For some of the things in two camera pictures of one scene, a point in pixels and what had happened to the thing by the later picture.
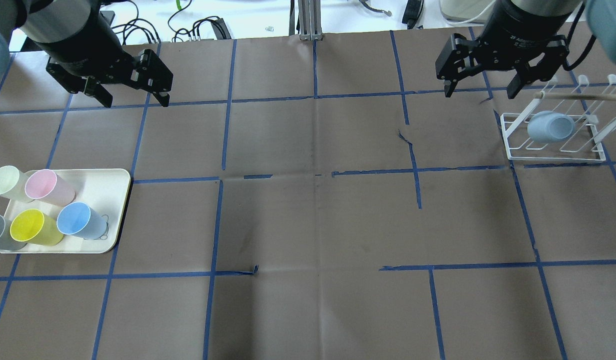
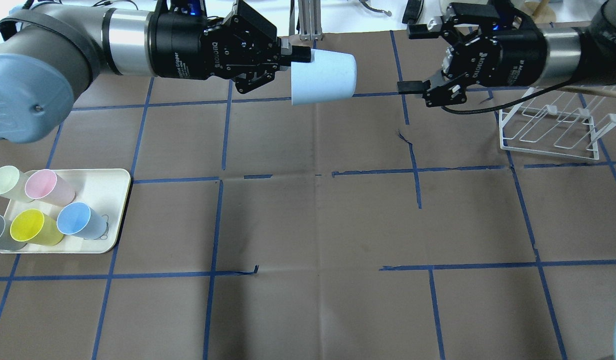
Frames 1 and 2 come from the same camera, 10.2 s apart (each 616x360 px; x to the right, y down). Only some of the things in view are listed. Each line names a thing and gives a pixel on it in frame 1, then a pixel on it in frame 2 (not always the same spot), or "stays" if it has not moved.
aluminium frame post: (310, 27) stays
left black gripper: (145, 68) -> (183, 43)
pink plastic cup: (45, 184) stays
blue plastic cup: (77, 219) stays
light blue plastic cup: (546, 126) -> (331, 75)
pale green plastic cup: (7, 181) stays
